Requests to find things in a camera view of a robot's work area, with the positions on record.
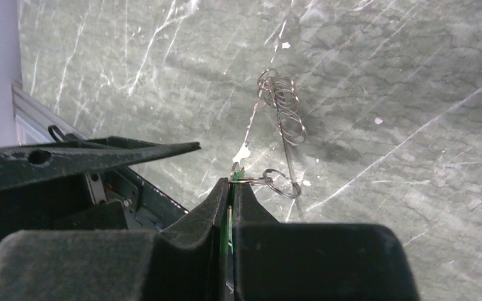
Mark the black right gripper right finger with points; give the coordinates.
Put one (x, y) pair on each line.
(314, 261)

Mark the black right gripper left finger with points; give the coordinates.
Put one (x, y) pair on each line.
(186, 261)

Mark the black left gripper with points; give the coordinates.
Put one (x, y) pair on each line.
(130, 201)

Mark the green key tag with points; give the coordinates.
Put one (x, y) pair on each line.
(237, 177)

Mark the stack of steel rings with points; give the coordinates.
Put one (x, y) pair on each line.
(280, 93)

